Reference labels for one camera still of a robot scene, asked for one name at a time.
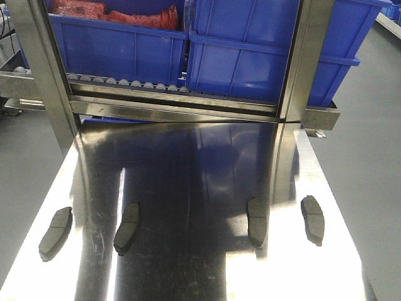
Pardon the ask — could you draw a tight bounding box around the brake pad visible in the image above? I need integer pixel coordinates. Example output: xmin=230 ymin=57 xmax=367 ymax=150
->
xmin=113 ymin=202 xmax=140 ymax=256
xmin=301 ymin=195 xmax=325 ymax=246
xmin=38 ymin=207 xmax=73 ymax=262
xmin=246 ymin=198 xmax=268 ymax=248

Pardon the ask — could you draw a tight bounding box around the right blue plastic bin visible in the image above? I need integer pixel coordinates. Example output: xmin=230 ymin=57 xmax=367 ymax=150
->
xmin=186 ymin=1 xmax=392 ymax=107

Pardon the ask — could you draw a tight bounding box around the blue plastic bin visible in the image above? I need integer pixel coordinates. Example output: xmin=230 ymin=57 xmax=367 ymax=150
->
xmin=186 ymin=1 xmax=392 ymax=107
xmin=49 ymin=13 xmax=189 ymax=85

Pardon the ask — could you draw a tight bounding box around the left blue plastic bin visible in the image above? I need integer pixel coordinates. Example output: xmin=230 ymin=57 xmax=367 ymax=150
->
xmin=49 ymin=13 xmax=189 ymax=85

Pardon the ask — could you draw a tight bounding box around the red mesh bag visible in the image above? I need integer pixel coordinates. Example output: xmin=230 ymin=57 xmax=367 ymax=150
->
xmin=50 ymin=0 xmax=179 ymax=30

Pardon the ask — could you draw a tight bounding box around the stainless steel rack frame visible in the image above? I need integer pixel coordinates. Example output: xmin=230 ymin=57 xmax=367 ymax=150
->
xmin=1 ymin=1 xmax=340 ymax=153

